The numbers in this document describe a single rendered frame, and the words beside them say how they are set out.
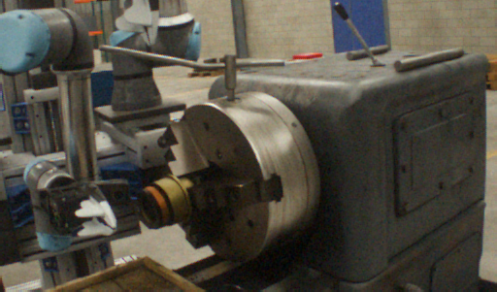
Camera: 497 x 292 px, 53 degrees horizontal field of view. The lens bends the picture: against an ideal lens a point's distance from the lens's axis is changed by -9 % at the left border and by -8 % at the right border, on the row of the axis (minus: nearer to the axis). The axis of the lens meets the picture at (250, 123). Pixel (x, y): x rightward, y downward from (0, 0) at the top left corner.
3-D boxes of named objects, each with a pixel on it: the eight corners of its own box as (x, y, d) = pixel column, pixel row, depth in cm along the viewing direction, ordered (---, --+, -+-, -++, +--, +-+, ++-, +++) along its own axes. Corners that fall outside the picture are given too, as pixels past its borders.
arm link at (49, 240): (88, 237, 114) (83, 191, 112) (58, 257, 104) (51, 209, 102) (62, 231, 117) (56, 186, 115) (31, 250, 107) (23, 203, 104)
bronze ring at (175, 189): (171, 164, 100) (129, 180, 94) (199, 174, 93) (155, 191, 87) (180, 210, 102) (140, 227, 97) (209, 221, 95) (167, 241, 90)
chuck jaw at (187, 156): (214, 173, 106) (188, 121, 109) (224, 161, 102) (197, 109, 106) (166, 187, 99) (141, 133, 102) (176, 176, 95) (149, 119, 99)
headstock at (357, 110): (363, 170, 171) (356, 48, 163) (496, 195, 134) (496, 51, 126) (214, 230, 134) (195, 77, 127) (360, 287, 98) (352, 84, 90)
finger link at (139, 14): (126, 48, 83) (114, -4, 84) (158, 44, 87) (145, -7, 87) (134, 42, 81) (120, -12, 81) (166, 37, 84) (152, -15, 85)
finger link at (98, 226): (90, 252, 81) (69, 233, 88) (122, 243, 84) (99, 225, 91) (88, 235, 80) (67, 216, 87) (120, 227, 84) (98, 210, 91)
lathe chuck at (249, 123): (207, 215, 123) (202, 81, 113) (304, 272, 100) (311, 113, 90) (175, 227, 117) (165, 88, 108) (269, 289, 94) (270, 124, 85)
